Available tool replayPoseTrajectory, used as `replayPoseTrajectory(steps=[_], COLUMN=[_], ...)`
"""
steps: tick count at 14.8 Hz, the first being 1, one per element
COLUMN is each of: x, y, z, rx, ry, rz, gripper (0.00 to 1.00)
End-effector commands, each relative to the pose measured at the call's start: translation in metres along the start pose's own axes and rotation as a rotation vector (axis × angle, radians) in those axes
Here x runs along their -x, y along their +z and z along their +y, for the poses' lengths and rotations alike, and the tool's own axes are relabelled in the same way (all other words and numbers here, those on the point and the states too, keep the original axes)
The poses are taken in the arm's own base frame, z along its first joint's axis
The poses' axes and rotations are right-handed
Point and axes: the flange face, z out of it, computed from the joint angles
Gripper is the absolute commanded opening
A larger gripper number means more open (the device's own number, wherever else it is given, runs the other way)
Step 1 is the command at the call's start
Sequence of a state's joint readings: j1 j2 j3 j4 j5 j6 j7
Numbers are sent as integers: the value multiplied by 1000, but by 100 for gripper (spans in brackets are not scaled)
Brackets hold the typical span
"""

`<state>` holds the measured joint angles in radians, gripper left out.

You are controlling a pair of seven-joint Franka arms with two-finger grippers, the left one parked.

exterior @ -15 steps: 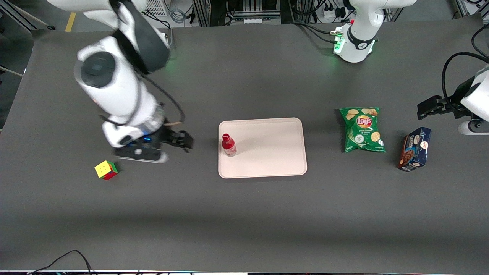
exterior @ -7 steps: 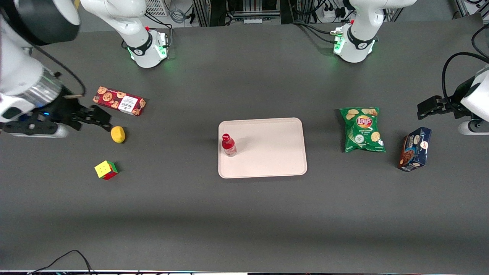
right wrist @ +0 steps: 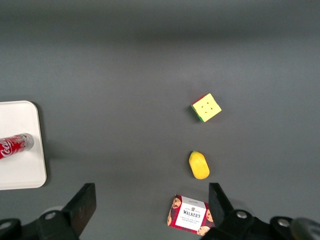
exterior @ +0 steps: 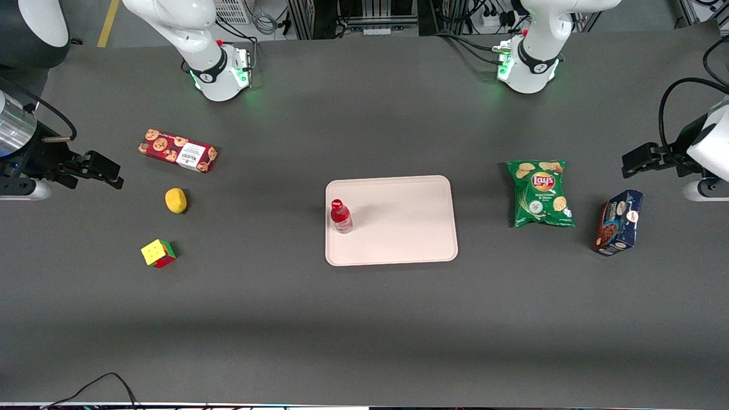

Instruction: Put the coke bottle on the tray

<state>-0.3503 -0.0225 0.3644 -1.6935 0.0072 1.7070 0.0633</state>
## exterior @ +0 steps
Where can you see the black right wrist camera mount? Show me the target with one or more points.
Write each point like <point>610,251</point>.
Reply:
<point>34,162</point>

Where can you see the beige plastic tray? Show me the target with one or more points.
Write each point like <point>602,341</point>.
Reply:
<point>404,222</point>

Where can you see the aluminium profile frame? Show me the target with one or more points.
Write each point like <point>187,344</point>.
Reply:
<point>381,21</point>

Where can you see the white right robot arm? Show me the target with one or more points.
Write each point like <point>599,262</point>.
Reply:
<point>211,62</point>

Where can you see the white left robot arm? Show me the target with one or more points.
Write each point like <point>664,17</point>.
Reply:
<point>532,62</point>

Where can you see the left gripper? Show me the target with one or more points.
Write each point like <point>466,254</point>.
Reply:
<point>678,156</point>

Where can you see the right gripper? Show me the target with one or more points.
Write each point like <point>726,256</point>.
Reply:
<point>35,160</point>

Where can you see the yellow lemon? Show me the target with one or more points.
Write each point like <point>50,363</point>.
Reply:
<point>176,200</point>

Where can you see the white vented box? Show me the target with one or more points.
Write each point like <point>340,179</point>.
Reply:
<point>233,11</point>

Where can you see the dark blue cookie box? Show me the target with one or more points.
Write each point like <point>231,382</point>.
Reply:
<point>618,225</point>

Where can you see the red cookie box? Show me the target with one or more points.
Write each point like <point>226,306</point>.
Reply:
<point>171,149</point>

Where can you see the white power strip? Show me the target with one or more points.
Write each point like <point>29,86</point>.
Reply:
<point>492,21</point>

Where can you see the green chips bag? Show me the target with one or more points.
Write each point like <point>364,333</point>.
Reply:
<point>541,196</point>

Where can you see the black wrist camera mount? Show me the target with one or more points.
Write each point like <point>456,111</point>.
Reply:
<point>34,162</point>
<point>683,162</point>

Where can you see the colourful puzzle cube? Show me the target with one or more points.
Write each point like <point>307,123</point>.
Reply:
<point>156,253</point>

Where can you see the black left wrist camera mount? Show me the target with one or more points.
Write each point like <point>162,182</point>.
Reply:
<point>683,162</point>

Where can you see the red coke bottle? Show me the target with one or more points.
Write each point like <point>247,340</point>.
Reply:
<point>342,217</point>

